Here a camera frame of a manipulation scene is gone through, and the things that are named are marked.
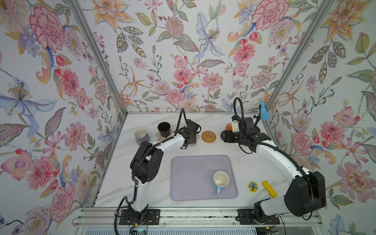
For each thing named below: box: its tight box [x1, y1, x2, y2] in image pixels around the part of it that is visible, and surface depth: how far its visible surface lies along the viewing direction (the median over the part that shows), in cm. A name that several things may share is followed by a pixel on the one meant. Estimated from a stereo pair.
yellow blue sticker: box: [247, 181, 259, 193], surface depth 85 cm
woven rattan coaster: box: [201, 130, 217, 143], surface depth 109 cm
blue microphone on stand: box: [259, 100, 270, 121], surface depth 89 cm
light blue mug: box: [212, 170, 230, 195], surface depth 80 cm
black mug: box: [157, 121, 171, 139], surface depth 103 cm
